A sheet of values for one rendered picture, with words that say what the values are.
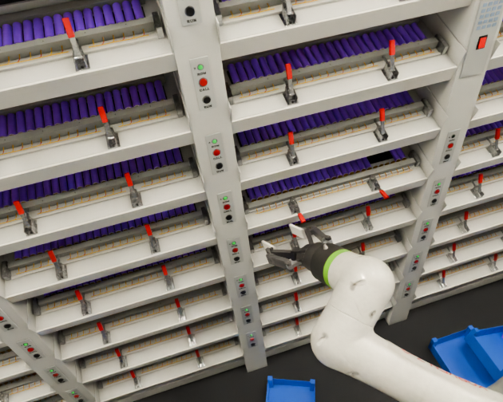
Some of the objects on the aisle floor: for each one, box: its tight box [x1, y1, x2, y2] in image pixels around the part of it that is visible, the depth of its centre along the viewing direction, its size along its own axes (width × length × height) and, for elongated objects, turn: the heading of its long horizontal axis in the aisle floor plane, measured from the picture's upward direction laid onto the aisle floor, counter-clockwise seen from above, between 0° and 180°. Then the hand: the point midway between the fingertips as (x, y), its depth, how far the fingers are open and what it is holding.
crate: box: [428, 325, 495, 388], centre depth 178 cm, size 30×20×8 cm
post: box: [160, 0, 267, 372], centre depth 136 cm, size 20×9×176 cm, turn 22°
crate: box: [464, 321, 503, 382], centre depth 177 cm, size 30×20×8 cm
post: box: [385, 0, 503, 325], centre depth 146 cm, size 20×9×176 cm, turn 22°
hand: (282, 238), depth 116 cm, fingers open, 9 cm apart
